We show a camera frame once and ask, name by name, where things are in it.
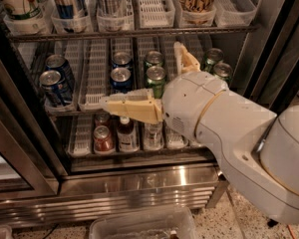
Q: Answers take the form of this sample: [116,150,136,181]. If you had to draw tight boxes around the fridge door left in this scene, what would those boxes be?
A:
[0,45,60,203]

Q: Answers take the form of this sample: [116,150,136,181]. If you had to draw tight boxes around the middle wire shelf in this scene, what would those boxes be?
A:
[46,105,148,118]

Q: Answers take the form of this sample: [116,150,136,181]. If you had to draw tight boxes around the black stand leg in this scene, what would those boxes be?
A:
[267,219,278,228]

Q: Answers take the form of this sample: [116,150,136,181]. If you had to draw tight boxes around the fridge glass door right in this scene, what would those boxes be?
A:
[218,0,299,183]

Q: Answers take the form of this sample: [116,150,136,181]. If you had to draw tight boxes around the clear water bottle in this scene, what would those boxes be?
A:
[144,122,163,150]

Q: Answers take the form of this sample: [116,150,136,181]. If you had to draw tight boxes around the green soda can front centre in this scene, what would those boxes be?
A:
[145,66,166,99]

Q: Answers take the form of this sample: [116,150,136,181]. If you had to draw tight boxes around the blue pepsi can rear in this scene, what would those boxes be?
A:
[112,52,133,71]

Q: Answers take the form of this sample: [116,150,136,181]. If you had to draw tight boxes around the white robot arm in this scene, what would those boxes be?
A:
[100,71,299,224]

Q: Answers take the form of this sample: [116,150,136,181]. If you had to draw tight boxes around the white empty shelf tray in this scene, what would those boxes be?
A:
[78,39,109,112]

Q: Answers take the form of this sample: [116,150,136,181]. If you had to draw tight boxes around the red soda can front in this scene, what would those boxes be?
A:
[93,125,114,152]

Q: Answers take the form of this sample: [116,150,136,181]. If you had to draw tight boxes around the green soda can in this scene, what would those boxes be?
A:
[212,62,232,85]
[144,50,164,70]
[201,48,224,72]
[145,66,166,99]

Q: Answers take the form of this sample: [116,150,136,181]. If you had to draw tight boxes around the blue soda can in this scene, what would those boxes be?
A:
[39,70,72,108]
[45,54,75,90]

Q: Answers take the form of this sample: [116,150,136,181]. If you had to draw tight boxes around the blue soda can rear left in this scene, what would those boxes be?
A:
[45,54,75,90]

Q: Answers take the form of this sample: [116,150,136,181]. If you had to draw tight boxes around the green soda can rear right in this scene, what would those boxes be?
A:
[201,48,224,72]

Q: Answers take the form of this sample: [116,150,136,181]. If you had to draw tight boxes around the top wire shelf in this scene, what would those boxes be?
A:
[8,25,258,43]

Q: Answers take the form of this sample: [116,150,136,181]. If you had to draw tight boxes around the red soda can rear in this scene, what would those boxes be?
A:
[95,114,111,127]

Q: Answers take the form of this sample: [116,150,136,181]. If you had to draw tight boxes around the clear plastic bin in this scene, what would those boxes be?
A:
[89,206,199,239]

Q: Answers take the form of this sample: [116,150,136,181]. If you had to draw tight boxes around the blue pepsi can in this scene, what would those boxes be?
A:
[112,52,133,71]
[110,68,133,93]

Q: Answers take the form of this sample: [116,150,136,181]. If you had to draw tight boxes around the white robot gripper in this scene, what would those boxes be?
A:
[99,42,228,139]

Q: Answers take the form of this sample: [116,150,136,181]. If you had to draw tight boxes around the brown drink bottle white cap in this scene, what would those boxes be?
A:
[117,117,138,152]

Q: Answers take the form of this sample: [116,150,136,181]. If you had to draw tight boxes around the green soda can rear centre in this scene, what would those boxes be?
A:
[144,50,164,70]

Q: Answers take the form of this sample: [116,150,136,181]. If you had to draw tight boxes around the green soda can front right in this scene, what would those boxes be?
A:
[212,62,232,85]

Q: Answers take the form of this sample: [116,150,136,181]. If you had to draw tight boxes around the red soda can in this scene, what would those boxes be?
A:
[93,125,114,152]
[95,114,111,127]

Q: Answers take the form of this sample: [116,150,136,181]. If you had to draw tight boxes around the blue soda can front left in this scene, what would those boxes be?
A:
[39,70,72,108]

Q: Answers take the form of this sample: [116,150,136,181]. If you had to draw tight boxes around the orange cable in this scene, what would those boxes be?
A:
[286,224,297,239]

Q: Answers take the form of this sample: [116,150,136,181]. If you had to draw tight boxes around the blue pepsi can front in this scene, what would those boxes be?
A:
[110,68,133,93]

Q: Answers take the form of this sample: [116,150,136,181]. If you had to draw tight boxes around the stainless steel fridge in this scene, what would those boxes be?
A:
[0,0,299,229]

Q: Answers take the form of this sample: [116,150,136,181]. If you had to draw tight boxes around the wire shelf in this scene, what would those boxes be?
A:
[46,105,148,118]
[8,25,258,43]

